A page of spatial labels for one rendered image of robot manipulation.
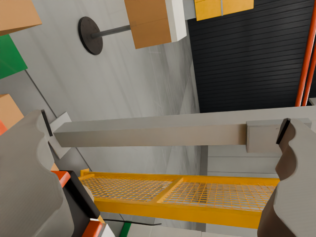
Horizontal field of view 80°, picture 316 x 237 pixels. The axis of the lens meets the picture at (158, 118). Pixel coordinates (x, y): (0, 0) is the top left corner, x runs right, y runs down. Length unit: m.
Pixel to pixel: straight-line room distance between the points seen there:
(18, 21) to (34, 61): 0.75
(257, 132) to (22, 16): 1.28
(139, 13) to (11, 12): 1.04
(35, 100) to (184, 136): 1.16
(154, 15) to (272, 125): 1.24
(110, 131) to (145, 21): 0.99
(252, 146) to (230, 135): 0.14
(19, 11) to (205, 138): 1.15
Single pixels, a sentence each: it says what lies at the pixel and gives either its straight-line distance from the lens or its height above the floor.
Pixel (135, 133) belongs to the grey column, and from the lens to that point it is 1.36.
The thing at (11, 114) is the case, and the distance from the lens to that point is 0.47.
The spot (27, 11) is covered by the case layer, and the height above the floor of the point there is 0.54.
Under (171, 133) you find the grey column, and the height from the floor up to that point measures 1.01.
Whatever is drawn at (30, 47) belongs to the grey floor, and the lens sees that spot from 1.82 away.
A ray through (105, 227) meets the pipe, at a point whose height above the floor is 1.10.
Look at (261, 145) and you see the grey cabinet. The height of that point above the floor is 1.55.
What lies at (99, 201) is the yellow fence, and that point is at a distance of 1.07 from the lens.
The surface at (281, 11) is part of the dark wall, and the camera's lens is 11.08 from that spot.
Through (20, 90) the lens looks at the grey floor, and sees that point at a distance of 1.68.
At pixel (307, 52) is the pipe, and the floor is 4.25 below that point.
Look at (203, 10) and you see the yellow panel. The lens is 7.34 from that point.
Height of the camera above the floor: 1.34
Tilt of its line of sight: 19 degrees down
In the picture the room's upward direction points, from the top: 86 degrees clockwise
